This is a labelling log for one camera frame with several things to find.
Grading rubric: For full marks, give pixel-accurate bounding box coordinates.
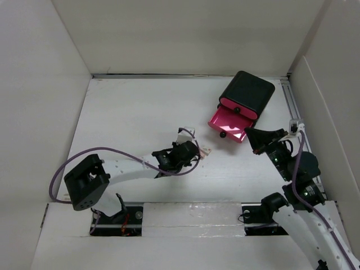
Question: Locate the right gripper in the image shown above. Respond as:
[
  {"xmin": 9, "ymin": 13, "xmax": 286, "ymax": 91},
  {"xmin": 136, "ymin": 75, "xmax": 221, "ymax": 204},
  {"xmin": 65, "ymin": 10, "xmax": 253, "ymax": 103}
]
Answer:
[{"xmin": 243, "ymin": 126, "xmax": 293, "ymax": 181}]

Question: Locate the pink drawer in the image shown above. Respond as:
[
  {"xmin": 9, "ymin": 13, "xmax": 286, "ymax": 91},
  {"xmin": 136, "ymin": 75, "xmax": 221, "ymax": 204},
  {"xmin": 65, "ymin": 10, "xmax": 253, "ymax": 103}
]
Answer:
[
  {"xmin": 208, "ymin": 106, "xmax": 256, "ymax": 143},
  {"xmin": 219, "ymin": 97, "xmax": 258, "ymax": 120}
]

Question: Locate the black drawer cabinet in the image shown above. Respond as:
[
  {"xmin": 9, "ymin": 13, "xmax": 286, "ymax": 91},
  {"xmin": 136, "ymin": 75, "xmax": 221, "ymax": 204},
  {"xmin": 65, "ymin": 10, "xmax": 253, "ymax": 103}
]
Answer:
[{"xmin": 219, "ymin": 71, "xmax": 275, "ymax": 117}]

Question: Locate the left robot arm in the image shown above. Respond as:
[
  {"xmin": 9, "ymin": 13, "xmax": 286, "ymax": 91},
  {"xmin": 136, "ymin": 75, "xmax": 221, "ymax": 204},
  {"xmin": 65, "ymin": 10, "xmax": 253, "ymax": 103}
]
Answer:
[{"xmin": 64, "ymin": 141, "xmax": 200, "ymax": 223}]

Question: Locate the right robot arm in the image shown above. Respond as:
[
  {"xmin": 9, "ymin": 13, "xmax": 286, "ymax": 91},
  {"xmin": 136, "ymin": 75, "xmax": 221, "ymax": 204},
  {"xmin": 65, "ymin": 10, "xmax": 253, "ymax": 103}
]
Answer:
[{"xmin": 238, "ymin": 127, "xmax": 359, "ymax": 269}]

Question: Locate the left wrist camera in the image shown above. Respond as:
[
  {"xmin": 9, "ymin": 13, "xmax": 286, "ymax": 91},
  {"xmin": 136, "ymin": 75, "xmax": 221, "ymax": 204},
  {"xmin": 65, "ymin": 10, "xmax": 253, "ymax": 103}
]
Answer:
[{"xmin": 175, "ymin": 127, "xmax": 195, "ymax": 145}]

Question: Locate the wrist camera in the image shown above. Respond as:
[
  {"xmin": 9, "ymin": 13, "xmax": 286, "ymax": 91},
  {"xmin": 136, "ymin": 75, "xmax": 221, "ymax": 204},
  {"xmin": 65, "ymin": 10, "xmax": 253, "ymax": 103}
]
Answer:
[
  {"xmin": 289, "ymin": 119, "xmax": 305, "ymax": 136},
  {"xmin": 175, "ymin": 127, "xmax": 195, "ymax": 145}
]

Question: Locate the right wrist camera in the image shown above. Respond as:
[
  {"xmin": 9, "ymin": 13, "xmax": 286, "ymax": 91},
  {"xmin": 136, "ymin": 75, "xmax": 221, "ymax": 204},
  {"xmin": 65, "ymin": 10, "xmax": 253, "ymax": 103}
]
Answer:
[{"xmin": 289, "ymin": 119, "xmax": 305, "ymax": 136}]

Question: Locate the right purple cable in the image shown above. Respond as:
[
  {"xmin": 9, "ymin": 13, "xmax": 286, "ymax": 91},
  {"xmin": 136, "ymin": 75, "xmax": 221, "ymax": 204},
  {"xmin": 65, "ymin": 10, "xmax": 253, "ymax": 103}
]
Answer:
[{"xmin": 291, "ymin": 129, "xmax": 355, "ymax": 268}]

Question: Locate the purple cable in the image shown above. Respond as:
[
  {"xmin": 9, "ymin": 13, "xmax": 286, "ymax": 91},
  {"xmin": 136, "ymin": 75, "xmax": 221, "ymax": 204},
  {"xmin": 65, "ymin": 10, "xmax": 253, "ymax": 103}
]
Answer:
[
  {"xmin": 291, "ymin": 129, "xmax": 355, "ymax": 268},
  {"xmin": 49, "ymin": 128, "xmax": 202, "ymax": 234}
]

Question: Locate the aluminium rail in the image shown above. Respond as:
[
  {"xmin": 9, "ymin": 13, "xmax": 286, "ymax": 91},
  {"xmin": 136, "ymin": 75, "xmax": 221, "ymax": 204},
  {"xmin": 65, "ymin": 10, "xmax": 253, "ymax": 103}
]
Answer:
[{"xmin": 281, "ymin": 78, "xmax": 327, "ymax": 195}]

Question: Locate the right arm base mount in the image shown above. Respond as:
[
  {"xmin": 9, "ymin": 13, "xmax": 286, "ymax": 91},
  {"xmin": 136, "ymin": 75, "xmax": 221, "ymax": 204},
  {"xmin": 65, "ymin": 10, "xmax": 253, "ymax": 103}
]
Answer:
[{"xmin": 237, "ymin": 192, "xmax": 298, "ymax": 236}]

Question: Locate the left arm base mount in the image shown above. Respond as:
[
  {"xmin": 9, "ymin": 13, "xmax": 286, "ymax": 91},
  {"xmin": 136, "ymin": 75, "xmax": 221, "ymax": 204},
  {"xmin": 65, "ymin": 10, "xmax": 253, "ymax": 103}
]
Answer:
[{"xmin": 89, "ymin": 193, "xmax": 144, "ymax": 237}]

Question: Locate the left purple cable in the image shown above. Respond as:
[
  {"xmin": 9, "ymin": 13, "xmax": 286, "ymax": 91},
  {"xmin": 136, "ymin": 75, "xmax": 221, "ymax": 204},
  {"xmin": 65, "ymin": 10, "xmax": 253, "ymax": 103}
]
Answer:
[{"xmin": 49, "ymin": 128, "xmax": 202, "ymax": 234}]

